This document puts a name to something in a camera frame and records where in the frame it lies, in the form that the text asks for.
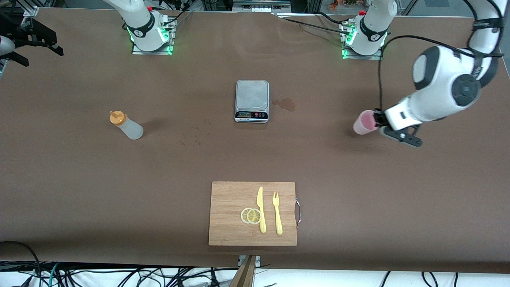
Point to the yellow plastic fork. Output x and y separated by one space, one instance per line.
278 217

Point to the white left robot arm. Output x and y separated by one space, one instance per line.
442 79

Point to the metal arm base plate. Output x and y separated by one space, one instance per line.
362 57
151 52

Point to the pink plastic cup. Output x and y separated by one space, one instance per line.
362 123

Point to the lemon slice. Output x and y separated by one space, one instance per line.
243 215
254 216

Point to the translucent sauce bottle orange cap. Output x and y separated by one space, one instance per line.
129 128

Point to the brown table cover sheet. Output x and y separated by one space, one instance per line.
119 179

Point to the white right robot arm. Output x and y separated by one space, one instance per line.
139 20

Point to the small metal bracket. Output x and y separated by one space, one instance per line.
258 260

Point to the grey power strip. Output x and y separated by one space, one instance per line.
261 8

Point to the wooden beam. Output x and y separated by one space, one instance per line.
245 275

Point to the yellow plastic knife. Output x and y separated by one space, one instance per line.
261 215

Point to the silver digital kitchen scale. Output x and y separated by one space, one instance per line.
252 95

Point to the aluminium frame corner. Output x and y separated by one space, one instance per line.
31 11

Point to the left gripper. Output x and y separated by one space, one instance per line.
379 118

